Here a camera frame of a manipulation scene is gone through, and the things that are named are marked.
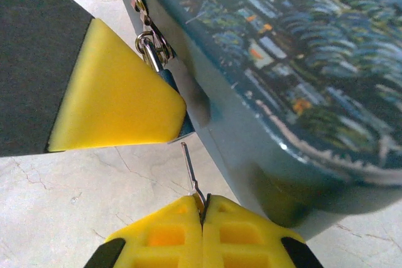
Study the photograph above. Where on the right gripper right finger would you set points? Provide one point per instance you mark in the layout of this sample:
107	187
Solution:
245	236

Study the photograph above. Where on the small metal key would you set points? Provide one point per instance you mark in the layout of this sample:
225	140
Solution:
187	162

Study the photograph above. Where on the starry night tin box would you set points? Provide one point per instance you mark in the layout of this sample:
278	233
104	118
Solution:
282	61

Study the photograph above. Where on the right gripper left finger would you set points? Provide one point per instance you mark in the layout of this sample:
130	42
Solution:
163	236

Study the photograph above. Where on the small blue padlock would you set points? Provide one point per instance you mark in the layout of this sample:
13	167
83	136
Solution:
168	77

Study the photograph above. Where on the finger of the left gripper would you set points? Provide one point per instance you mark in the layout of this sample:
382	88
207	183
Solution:
78	86

